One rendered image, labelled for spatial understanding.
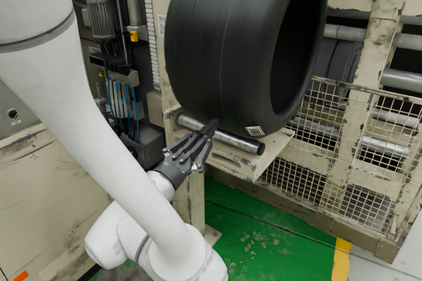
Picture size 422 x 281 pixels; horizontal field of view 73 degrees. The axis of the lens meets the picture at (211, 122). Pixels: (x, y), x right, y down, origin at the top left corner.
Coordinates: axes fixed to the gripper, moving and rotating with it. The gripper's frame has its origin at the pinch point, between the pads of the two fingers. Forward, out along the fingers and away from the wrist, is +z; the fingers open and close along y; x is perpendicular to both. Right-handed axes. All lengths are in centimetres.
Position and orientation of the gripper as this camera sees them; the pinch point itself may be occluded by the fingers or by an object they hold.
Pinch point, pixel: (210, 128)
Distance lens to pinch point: 79.9
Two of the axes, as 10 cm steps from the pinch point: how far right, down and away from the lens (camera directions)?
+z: 5.6, -6.1, 5.6
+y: -8.2, -2.9, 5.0
